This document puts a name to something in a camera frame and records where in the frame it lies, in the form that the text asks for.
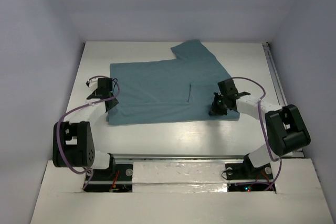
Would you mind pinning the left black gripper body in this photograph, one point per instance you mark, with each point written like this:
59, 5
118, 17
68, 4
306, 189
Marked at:
111, 102

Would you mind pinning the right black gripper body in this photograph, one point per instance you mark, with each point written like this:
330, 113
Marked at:
225, 97

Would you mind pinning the teal t shirt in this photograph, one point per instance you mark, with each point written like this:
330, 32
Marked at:
166, 91

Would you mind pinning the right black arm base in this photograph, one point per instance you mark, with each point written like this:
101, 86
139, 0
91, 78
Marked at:
245, 177

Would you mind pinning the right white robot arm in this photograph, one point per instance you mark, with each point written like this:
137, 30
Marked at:
257, 108

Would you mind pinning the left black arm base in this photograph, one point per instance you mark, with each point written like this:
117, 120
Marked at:
117, 178

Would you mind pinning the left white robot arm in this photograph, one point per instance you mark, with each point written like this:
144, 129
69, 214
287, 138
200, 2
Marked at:
73, 144

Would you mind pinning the aluminium front rail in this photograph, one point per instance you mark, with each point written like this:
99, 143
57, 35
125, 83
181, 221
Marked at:
176, 156

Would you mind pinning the aluminium rail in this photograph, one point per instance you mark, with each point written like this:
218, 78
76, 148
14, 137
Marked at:
176, 156
274, 69

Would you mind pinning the aluminium right side rail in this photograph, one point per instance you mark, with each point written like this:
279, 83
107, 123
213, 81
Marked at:
274, 69

